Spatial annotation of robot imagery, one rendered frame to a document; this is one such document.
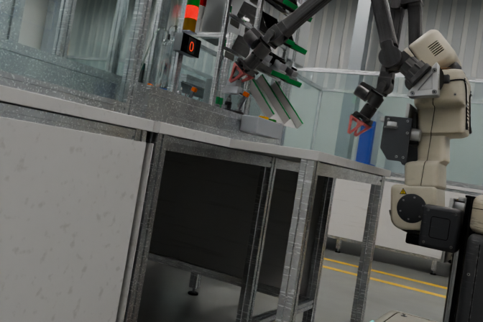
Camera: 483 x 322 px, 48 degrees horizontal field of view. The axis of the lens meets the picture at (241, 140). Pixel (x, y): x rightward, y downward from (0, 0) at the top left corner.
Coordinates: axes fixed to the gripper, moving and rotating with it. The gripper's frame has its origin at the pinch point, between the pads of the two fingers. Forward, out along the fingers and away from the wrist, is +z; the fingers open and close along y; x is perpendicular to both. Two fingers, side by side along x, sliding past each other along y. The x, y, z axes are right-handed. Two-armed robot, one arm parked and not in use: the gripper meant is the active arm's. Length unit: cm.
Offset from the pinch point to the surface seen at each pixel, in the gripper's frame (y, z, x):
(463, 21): -844, -178, -223
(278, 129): 1.2, -1.9, 29.5
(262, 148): 37, -3, 46
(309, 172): 35, -9, 62
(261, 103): -20.8, 2.1, 5.7
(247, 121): 19.0, 0.4, 26.4
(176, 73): 20.2, 10.5, -9.7
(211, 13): -104, 10, -109
